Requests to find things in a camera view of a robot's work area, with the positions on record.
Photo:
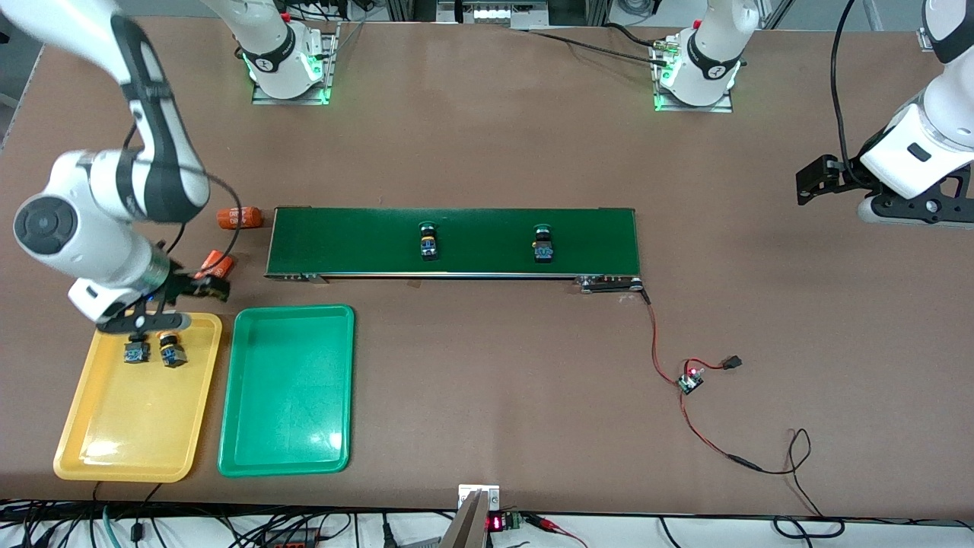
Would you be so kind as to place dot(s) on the small black sensor circuit board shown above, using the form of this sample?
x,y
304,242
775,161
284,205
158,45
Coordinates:
x,y
689,383

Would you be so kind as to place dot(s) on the green plastic tray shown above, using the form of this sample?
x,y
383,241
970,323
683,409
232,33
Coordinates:
x,y
289,388

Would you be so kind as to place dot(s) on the green conveyor belt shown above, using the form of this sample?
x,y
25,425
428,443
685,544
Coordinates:
x,y
456,262

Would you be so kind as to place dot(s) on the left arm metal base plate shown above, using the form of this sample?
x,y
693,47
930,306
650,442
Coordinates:
x,y
692,109

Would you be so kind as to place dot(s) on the silver camera bracket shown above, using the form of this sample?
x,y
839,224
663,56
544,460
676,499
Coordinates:
x,y
478,495

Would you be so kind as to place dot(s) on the orange cylinder printed 4680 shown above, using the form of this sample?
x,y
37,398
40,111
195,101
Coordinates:
x,y
217,265
240,218

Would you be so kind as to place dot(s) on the red digit display module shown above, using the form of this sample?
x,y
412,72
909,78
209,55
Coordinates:
x,y
495,523

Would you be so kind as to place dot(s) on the yellow push button switch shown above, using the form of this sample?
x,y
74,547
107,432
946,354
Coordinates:
x,y
137,352
173,354

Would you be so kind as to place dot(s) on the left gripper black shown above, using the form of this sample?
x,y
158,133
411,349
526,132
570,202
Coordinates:
x,y
851,174

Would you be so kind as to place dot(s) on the red probe lead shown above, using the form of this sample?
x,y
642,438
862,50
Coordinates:
x,y
552,524

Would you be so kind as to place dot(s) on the red power strip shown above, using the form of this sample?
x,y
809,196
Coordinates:
x,y
293,542

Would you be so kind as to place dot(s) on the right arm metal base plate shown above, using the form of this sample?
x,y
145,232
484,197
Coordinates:
x,y
332,68

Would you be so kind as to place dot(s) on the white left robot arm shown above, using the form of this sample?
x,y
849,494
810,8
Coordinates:
x,y
921,144

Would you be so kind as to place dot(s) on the green push button switch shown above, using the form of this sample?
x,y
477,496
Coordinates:
x,y
430,245
542,250

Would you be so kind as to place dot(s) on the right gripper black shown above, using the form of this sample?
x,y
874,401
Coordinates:
x,y
180,282

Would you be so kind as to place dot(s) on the yellow plastic tray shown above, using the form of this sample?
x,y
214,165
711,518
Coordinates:
x,y
137,411

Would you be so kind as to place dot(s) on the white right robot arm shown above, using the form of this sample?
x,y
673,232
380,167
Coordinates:
x,y
84,221

